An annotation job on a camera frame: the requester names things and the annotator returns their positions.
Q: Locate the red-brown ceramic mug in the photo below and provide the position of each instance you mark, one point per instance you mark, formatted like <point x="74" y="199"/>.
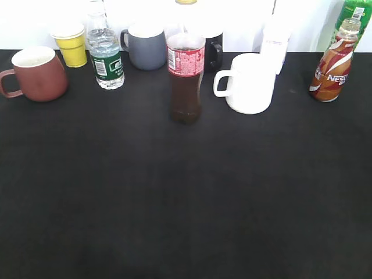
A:
<point x="40" y="74"/>

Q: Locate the orange Nescafe bottle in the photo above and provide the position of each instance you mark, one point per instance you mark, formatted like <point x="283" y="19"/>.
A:
<point x="334" y="67"/>

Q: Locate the white ceramic mug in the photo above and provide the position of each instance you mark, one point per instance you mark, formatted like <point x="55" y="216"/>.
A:
<point x="248" y="85"/>

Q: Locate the black ceramic mug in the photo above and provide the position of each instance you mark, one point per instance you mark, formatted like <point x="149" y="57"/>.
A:
<point x="213" y="51"/>

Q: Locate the grey ceramic mug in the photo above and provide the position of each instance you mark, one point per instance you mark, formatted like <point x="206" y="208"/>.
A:
<point x="145" y="44"/>

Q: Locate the green Sprite bottle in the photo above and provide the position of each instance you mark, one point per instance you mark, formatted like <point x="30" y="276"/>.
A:
<point x="356" y="9"/>

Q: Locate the red label cola bottle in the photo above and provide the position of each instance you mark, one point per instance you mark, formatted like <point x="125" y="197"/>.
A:
<point x="186" y="58"/>

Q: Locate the green label water bottle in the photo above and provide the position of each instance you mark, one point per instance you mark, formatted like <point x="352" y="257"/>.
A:
<point x="104" y="48"/>

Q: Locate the white carton box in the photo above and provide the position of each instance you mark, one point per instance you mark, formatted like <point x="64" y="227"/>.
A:
<point x="276" y="34"/>

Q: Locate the yellow paper cup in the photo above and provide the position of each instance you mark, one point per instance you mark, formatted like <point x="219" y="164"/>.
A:
<point x="70" y="39"/>

